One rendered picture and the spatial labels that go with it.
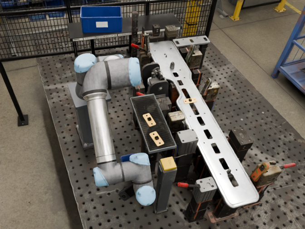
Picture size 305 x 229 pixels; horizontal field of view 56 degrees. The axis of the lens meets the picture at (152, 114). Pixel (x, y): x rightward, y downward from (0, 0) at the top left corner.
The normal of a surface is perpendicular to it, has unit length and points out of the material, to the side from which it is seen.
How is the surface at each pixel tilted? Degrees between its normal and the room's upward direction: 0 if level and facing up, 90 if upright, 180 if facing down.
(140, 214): 0
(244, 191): 0
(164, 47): 0
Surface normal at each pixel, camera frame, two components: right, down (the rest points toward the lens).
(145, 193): 0.16, 0.04
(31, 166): 0.07, -0.67
